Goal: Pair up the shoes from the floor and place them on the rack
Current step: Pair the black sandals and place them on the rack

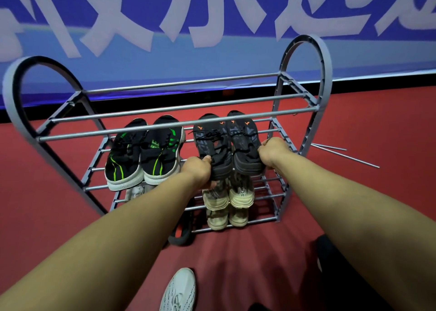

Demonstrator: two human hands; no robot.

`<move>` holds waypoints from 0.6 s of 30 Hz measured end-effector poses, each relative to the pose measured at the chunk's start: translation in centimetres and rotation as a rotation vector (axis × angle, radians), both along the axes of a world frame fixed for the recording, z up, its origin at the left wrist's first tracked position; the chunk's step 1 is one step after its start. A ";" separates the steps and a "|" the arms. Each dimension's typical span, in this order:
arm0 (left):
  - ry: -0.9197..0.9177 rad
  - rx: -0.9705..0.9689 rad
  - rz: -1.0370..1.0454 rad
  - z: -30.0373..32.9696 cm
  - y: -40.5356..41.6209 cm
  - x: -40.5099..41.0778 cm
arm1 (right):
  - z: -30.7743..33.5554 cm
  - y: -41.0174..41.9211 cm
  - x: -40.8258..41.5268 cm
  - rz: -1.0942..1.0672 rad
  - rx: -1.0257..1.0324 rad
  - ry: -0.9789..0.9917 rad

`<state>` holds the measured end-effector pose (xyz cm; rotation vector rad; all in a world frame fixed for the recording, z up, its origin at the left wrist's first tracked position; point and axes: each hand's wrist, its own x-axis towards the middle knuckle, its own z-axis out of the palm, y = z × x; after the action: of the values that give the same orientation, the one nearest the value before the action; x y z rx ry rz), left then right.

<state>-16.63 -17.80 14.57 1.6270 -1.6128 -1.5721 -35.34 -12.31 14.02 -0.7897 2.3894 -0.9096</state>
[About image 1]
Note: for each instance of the white design sneaker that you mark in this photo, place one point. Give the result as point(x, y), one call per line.
point(136, 191)

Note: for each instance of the black shoe with red tab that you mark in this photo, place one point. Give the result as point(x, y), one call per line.
point(182, 232)

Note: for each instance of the blue banner white characters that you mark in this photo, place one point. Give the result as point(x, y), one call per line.
point(218, 48)

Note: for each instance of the person's left hand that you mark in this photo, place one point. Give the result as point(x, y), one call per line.
point(197, 171)

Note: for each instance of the black orange-mark sneaker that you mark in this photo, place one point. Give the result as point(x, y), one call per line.
point(245, 143)

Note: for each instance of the white knit sneaker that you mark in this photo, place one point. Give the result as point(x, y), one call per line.
point(178, 292)

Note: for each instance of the person's black trousers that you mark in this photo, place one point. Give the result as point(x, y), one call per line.
point(340, 280)

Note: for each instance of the long loose metal rod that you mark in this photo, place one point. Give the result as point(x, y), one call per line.
point(345, 156)

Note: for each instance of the person's right forearm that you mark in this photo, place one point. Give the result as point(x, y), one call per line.
point(357, 212)

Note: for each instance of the person's right hand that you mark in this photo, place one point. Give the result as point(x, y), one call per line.
point(274, 150)

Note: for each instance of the black white-pattern sneaker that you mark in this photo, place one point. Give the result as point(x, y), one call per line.
point(213, 147)

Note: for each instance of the black green-stripe sneaker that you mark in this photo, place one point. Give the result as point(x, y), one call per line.
point(122, 164)
point(160, 157)

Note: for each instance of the short loose metal rod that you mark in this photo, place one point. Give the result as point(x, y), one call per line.
point(328, 147)

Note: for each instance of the person's left forearm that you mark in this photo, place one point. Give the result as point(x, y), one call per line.
point(102, 246)

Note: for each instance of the beige pink sneaker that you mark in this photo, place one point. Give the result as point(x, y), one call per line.
point(241, 195)
point(215, 198)

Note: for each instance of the yellow-beige sneaker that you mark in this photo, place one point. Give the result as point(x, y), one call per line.
point(217, 220)
point(238, 217)

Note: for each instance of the grey metal shoe rack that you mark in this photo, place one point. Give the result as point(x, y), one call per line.
point(170, 125)

